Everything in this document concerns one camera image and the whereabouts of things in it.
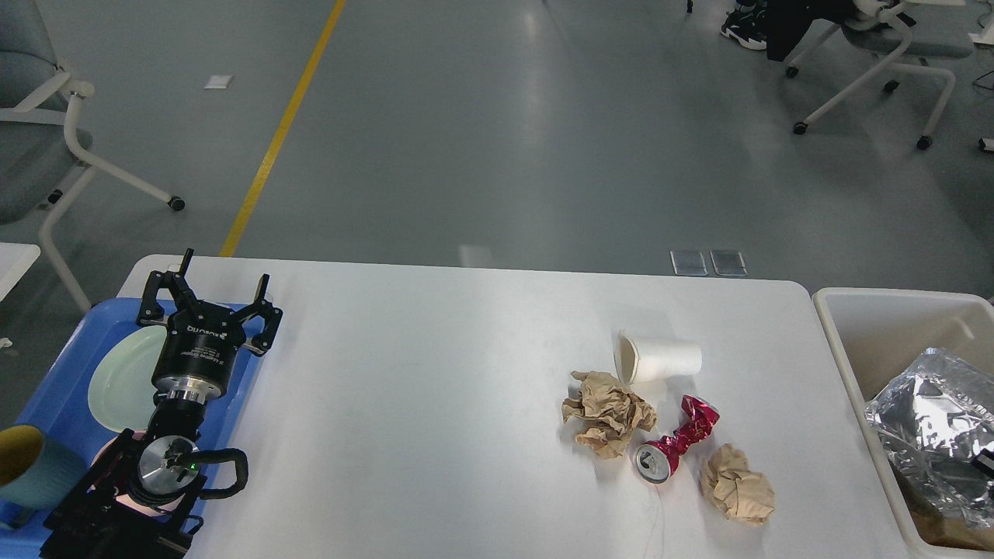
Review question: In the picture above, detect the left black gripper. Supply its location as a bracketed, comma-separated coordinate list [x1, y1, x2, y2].
[137, 248, 283, 398]

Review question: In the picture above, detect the crushed clear plastic bottle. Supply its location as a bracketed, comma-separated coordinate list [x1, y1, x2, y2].
[865, 347, 993, 529]

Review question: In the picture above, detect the brown paper bag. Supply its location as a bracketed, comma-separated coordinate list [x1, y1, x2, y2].
[892, 468, 993, 552]

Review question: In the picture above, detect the mint green plate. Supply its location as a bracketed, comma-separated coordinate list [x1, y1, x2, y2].
[88, 325, 167, 432]

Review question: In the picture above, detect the pink mug dark inside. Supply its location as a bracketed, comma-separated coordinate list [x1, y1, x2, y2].
[90, 437, 182, 517]

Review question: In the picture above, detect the teal mug yellow inside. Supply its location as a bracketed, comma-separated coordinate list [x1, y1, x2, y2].
[1, 424, 89, 531]

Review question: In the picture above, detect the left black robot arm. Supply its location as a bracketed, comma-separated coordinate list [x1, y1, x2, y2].
[40, 250, 283, 558]

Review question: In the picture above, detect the white waste bin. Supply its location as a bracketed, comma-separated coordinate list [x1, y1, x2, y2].
[812, 289, 993, 558]

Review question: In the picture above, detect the blue plastic tray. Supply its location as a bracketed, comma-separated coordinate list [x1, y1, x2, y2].
[1, 297, 262, 558]

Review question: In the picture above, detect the white side table edge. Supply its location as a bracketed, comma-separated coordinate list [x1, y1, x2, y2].
[0, 241, 40, 300]

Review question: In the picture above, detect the grey office chair left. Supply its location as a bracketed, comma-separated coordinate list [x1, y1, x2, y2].
[1, 1, 186, 314]

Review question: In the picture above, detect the grey office chair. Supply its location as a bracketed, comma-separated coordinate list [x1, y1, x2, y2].
[785, 1, 972, 150]
[1, 1, 186, 314]

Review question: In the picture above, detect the small crumpled brown paper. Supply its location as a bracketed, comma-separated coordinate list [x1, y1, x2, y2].
[699, 443, 775, 526]

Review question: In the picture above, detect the crushed red can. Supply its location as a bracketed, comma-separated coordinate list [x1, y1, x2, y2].
[633, 395, 721, 484]

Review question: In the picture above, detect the white paper cup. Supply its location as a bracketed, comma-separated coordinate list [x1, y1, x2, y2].
[617, 332, 703, 384]

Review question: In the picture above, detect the crumpled brown paper ball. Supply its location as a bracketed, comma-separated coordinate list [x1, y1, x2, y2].
[561, 371, 658, 460]

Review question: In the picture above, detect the grey office chair right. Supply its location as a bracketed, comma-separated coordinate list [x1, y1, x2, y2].
[785, 1, 972, 150]

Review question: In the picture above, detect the black jacket on chair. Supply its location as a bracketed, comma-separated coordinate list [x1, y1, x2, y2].
[760, 1, 855, 61]

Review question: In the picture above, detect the person in dark trousers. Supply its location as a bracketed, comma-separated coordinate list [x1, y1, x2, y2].
[720, 1, 768, 52]

